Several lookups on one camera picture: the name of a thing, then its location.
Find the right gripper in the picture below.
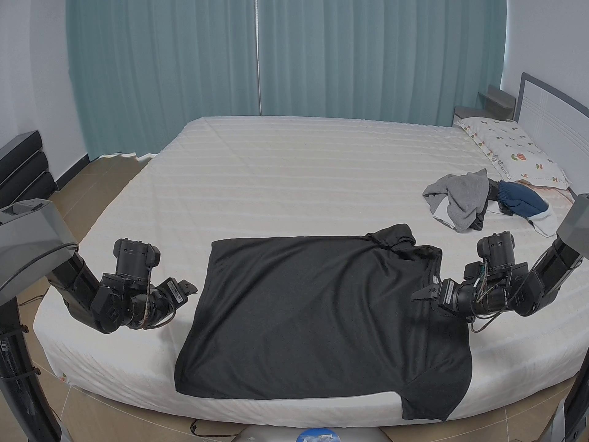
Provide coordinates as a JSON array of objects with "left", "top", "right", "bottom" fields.
[{"left": 411, "top": 279, "right": 485, "bottom": 317}]

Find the black garment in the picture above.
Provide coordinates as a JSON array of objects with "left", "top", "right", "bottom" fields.
[{"left": 469, "top": 179, "right": 514, "bottom": 231}]

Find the grey bedside table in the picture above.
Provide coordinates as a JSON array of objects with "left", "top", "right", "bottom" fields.
[{"left": 453, "top": 85, "right": 516, "bottom": 121}]

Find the bed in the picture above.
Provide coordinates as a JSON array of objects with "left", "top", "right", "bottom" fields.
[{"left": 32, "top": 73, "right": 589, "bottom": 432}]

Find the grey garment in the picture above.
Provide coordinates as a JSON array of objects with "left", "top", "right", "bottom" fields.
[{"left": 422, "top": 169, "right": 490, "bottom": 233}]

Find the dark blue garment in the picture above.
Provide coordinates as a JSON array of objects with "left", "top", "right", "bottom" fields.
[{"left": 497, "top": 181, "right": 551, "bottom": 220}]

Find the blue-green curtain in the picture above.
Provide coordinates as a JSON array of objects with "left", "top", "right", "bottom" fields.
[
  {"left": 67, "top": 0, "right": 261, "bottom": 163},
  {"left": 258, "top": 0, "right": 510, "bottom": 128}
]

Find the black T-shirt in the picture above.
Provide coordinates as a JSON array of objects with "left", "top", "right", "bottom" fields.
[{"left": 174, "top": 223, "right": 474, "bottom": 421}]

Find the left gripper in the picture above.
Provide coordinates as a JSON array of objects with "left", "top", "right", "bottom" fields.
[{"left": 129, "top": 278, "right": 189, "bottom": 329}]

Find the black chest of drawers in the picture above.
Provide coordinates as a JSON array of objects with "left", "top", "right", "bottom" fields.
[{"left": 0, "top": 130, "right": 59, "bottom": 209}]

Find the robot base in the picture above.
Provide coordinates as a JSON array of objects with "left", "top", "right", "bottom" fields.
[{"left": 232, "top": 425, "right": 387, "bottom": 442}]

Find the white garment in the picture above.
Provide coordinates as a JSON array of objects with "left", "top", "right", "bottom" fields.
[
  {"left": 528, "top": 209, "right": 559, "bottom": 238},
  {"left": 429, "top": 200, "right": 455, "bottom": 227}
]

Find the white printed pillow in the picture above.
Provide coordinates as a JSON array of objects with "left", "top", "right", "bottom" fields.
[{"left": 453, "top": 117, "right": 572, "bottom": 189}]

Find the pale pink pillow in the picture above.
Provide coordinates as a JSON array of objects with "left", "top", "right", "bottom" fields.
[{"left": 518, "top": 180, "right": 577, "bottom": 202}]

